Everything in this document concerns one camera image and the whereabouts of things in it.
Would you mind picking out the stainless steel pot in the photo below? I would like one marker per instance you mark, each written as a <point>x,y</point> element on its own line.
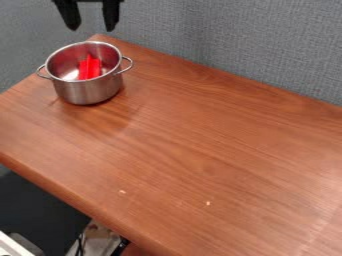
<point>62,70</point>

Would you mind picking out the red block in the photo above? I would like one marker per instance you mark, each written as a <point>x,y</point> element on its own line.
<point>90,68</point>

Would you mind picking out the white table leg frame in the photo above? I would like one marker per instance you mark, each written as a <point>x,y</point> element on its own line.
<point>98,241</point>

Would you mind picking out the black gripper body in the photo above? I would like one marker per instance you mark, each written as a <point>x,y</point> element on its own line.
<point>86,1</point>

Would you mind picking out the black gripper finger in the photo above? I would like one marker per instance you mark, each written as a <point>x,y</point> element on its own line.
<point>70,13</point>
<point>111,12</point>

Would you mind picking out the white object at corner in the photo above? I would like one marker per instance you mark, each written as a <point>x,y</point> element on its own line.
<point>13,245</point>

